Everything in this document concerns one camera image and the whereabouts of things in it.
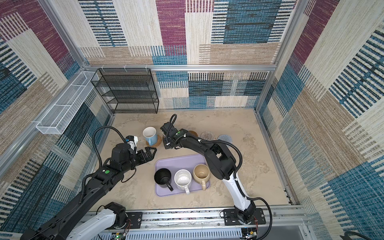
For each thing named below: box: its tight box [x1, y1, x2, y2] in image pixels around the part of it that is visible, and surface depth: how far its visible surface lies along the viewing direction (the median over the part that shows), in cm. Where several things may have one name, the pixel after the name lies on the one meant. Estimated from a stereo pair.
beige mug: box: [192, 163, 211, 191], surface depth 81 cm
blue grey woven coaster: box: [216, 134, 233, 143], surface depth 107 cm
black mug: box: [154, 168, 174, 192], surface depth 81 cm
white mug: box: [174, 169, 192, 195], surface depth 81 cm
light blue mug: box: [142, 126, 158, 147], surface depth 96 cm
